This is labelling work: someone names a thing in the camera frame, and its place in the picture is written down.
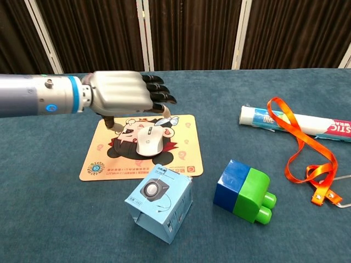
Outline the clear plastic badge holder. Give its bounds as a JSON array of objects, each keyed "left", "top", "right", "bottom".
[{"left": 330, "top": 174, "right": 351, "bottom": 209}]

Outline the white computer mouse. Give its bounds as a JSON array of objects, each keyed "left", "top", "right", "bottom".
[{"left": 135, "top": 126, "right": 164, "bottom": 157}]

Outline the green toy building block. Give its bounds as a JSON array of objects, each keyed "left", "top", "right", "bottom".
[{"left": 233, "top": 167, "right": 278, "bottom": 225}]

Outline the dark folding screen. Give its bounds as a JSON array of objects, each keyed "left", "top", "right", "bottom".
[{"left": 0, "top": 0, "right": 351, "bottom": 79}]

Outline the orange lanyard strap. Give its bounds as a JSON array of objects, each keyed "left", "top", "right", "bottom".
[{"left": 267, "top": 97, "right": 343, "bottom": 205}]

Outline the plastic wrap roll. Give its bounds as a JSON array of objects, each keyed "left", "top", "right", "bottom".
[{"left": 239, "top": 103, "right": 351, "bottom": 143}]

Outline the blue toy building block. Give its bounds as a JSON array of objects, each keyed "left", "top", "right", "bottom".
[{"left": 213, "top": 159, "right": 251, "bottom": 213}]

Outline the teal table cloth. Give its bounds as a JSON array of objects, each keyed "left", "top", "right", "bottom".
[{"left": 0, "top": 67, "right": 351, "bottom": 263}]

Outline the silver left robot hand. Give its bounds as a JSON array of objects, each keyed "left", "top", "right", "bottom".
[{"left": 81, "top": 71, "right": 177, "bottom": 130}]

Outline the light blue cardboard box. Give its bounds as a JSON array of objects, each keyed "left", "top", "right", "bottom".
[{"left": 124, "top": 164, "right": 193, "bottom": 244}]

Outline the cartoon face mouse pad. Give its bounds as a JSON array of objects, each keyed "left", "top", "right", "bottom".
[{"left": 79, "top": 115, "right": 205, "bottom": 182}]

